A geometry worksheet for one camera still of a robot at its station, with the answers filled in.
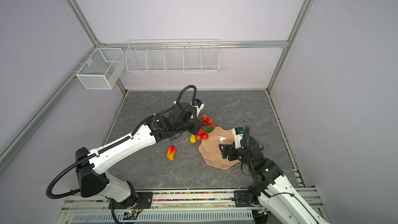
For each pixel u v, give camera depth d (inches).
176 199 29.7
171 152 33.5
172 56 39.1
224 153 26.4
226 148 26.3
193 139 35.7
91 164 16.1
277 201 23.0
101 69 37.6
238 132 25.8
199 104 25.0
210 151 35.1
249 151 21.2
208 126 30.4
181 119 21.5
